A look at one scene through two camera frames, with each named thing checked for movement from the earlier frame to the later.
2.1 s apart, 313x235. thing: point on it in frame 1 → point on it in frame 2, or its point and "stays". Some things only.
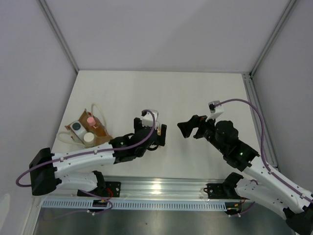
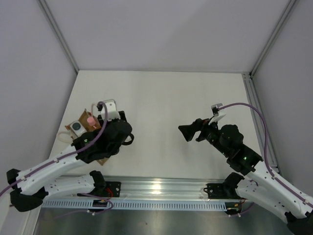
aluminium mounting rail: x=164 y=186 stays
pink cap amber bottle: x=96 y=126 stays
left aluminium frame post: x=53 y=22 stays
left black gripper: x=160 y=139 → x=100 y=120
